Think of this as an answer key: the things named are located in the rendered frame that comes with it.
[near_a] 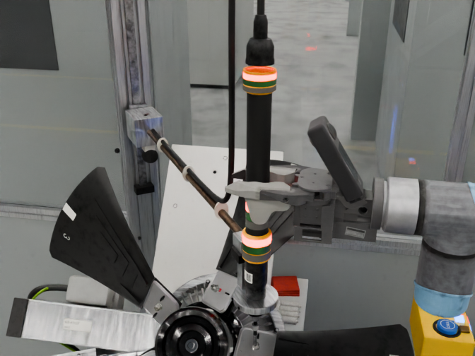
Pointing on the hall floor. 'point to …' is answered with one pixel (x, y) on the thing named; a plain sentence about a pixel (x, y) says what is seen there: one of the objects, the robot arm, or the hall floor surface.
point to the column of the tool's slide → (120, 65)
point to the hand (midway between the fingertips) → (237, 178)
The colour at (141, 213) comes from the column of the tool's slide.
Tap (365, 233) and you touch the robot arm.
